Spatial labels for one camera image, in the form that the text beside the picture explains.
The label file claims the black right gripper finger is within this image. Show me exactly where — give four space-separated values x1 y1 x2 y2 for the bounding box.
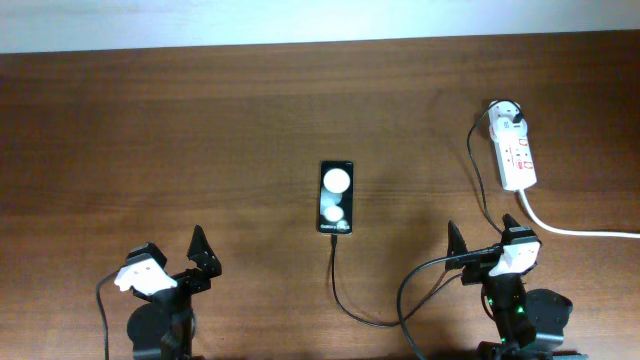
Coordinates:
501 213 538 245
445 220 469 271

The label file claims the white power strip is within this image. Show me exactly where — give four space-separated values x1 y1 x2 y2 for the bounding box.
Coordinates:
489 119 537 192

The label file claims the black charging cable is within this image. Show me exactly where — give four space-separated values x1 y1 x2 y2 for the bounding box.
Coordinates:
328 99 526 330

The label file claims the black smartphone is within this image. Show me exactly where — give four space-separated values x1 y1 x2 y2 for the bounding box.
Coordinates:
317 160 355 235

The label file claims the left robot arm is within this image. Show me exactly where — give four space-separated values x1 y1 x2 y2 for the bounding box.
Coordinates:
116 225 222 360

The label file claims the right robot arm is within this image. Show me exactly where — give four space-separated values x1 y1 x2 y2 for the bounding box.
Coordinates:
445 214 588 360

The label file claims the white power strip cord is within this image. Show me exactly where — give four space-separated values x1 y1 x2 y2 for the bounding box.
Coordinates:
517 188 640 240

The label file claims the white wall charger plug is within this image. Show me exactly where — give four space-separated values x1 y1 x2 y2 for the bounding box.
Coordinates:
489 100 525 134

